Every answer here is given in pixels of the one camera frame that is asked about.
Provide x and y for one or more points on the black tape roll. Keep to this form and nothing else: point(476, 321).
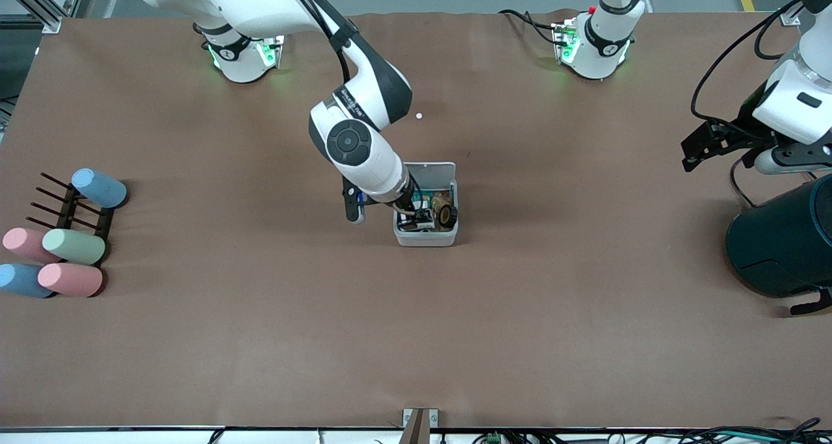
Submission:
point(454, 220)

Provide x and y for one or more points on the brown crumpled wrapper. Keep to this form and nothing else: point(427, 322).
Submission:
point(442, 199)

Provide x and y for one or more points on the brown table cover sheet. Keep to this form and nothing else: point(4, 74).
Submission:
point(325, 340)

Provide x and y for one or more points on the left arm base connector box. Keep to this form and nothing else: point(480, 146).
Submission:
point(565, 41)

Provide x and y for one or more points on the teal packet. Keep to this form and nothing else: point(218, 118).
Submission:
point(432, 194)

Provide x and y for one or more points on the green foam cylinder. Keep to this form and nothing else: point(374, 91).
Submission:
point(75, 246)

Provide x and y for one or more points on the aluminium frame profile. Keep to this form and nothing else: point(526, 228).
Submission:
point(790, 19)
point(39, 8)

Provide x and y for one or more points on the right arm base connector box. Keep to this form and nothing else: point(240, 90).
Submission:
point(272, 51)

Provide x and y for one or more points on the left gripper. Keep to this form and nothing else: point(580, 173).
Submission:
point(736, 134)

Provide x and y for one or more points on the metal bracket with brown strip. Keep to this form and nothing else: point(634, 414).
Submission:
point(419, 428)

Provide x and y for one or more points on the dark teal round trash can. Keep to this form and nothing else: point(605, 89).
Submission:
point(780, 242)

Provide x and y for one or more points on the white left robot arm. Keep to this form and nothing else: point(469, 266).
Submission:
point(604, 41)

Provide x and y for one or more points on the black peg cup rack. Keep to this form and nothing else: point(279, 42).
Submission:
point(67, 213)

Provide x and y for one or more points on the blue foam cylinder bottom left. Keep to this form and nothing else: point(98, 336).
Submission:
point(19, 280)

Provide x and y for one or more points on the pink foam cylinder front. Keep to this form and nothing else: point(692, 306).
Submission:
point(70, 279)

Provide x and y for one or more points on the pink plastic cup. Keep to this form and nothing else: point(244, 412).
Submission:
point(23, 244)

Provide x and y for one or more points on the blue plastic cup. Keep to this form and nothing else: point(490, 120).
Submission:
point(101, 189)

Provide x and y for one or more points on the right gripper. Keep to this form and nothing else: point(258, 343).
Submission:
point(407, 204)

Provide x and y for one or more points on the white square lidded bin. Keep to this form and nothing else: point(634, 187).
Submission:
point(435, 173)

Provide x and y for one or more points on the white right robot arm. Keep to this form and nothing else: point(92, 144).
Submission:
point(351, 143)

